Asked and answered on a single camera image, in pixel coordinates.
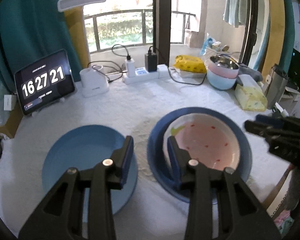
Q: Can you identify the pink strawberry bowl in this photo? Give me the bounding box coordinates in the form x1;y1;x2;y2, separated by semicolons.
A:
162;113;240;171

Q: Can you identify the blue plate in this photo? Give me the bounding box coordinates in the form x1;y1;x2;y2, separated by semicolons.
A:
42;125;138;215

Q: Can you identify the large blue bowl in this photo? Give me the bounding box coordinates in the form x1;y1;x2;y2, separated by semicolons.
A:
147;107;253;203

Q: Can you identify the yellow tissue pack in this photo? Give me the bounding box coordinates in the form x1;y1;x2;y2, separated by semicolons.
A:
235;74;268;112

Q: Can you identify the grey metal container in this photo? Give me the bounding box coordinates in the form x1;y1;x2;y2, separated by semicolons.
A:
262;64;288;109

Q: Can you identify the pink and blue pot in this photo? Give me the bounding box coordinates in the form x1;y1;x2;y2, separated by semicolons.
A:
207;54;239;90

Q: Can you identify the white textured table cloth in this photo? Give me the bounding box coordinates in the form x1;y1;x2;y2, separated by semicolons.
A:
0;73;294;239

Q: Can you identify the yellow wet wipes pack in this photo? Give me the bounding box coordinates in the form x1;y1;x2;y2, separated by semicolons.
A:
173;55;206;74

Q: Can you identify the brown cardboard box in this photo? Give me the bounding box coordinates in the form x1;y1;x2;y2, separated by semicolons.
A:
0;103;24;139

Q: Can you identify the hanging light blue towel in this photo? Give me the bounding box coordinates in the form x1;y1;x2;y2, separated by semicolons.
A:
223;0;247;28

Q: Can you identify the small white box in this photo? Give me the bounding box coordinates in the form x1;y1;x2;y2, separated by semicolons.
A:
4;94;17;111

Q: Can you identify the black power adapter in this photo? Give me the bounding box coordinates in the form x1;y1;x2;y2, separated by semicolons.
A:
145;51;157;72

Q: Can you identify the tablet showing clock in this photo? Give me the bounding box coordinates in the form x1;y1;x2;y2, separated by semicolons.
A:
14;49;76;116

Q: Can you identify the white power strip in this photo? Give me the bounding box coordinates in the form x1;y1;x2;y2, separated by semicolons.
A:
123;64;169;85

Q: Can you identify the white desk lamp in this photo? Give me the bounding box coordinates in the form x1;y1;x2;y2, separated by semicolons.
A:
57;0;109;98

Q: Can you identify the white phone charger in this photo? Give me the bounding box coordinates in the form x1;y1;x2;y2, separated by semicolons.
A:
125;57;136;77

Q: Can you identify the teal curtain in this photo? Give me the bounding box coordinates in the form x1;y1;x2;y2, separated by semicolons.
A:
0;0;82;92

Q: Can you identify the black adapter cable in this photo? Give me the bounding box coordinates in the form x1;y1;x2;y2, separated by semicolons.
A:
149;45;207;86

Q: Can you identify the black charger cable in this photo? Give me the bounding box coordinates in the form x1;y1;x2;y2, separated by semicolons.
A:
87;43;132;83

